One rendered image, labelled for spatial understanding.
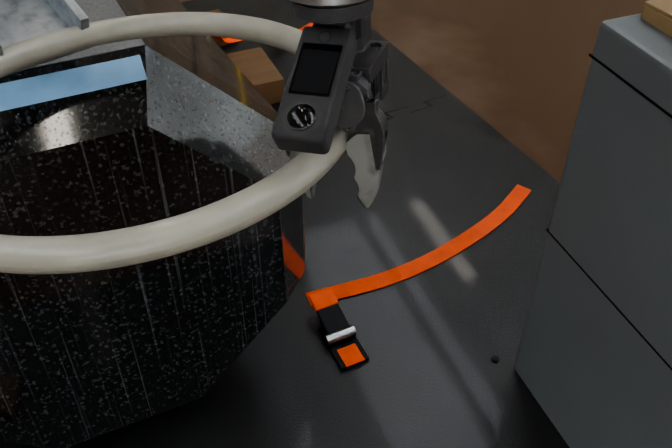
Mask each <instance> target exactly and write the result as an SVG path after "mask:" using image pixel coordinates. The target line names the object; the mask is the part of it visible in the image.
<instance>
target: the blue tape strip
mask: <svg viewBox="0 0 672 448"><path fill-rule="evenodd" d="M146 79H147V77H146V73H145V70H144V67H143V64H142V60H141V57H140V55H136V56H131V57H126V58H121V59H117V60H112V61H107V62H102V63H97V64H93V65H88V66H83V67H78V68H73V69H69V70H64V71H59V72H54V73H49V74H44V75H40V76H35V77H30V78H25V79H20V80H16V81H11V82H6V83H1V84H0V112H1V111H5V110H10V109H14V108H19V107H23V106H28V105H32V104H37V103H42V102H46V101H51V100H55V99H60V98H64V97H69V96H73V95H78V94H83V93H87V92H92V91H96V90H101V89H105V88H110V87H114V86H119V85H124V84H128V83H133V82H137V81H142V80H146Z"/></svg>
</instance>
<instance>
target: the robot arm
mask: <svg viewBox="0 0 672 448"><path fill-rule="evenodd" d="M290 1H292V6H293V13H294V15H295V16H296V17H298V18H299V19H302V20H304V21H308V22H312V23H313V26H312V27H311V26H305V27H304V28H303V31H302V34H301V37H300V40H299V44H298V47H297V50H296V53H295V57H294V60H293V63H292V67H291V70H290V73H289V76H288V80H287V83H286V86H285V89H284V92H283V96H282V99H281V102H280V106H279V109H278V112H277V116H276V119H275V122H274V125H273V129H272V132H271V135H272V138H273V140H274V142H275V144H276V146H277V148H278V149H280V150H285V151H286V155H287V156H289V160H290V161H291V160H292V159H293V158H295V157H296V156H297V155H298V154H299V153H300V152H304V153H313V154H322V155H324V154H327V153H328V152H329V150H330V147H331V143H332V139H333V136H334V132H335V128H336V126H338V127H340V128H341V129H342V130H343V132H348V131H349V129H350V128H351V127H353V126H355V125H357V130H356V131H355V132H354V133H353V134H352V135H351V136H350V138H349V139H348V141H347V142H346V151H347V154H348V156H349V157H350V158H351V159H352V161H353V162H354V165H355V169H356V173H355V176H354V178H355V180H356V182H357V184H358V186H359V193H358V194H357V198H358V200H359V201H360V202H361V204H362V205H363V206H364V208H369V207H370V205H371V204H372V202H373V200H374V198H375V197H376V195H377V192H378V189H379V186H380V181H381V175H382V169H383V160H384V157H385V154H386V142H387V136H388V125H387V120H386V116H385V114H384V113H383V111H382V110H381V109H380V108H379V106H378V99H377V98H374V97H375V96H376V95H377V93H378V92H379V100H380V101H383V99H384V98H385V96H386V94H387V93H388V91H389V42H387V41H376V40H373V39H372V38H371V12H372V11H373V9H374V0H290ZM375 46H377V47H380V48H379V50H378V49H377V48H376V47H375ZM384 62H385V82H384V84H383V63H384ZM378 72H379V76H378Z"/></svg>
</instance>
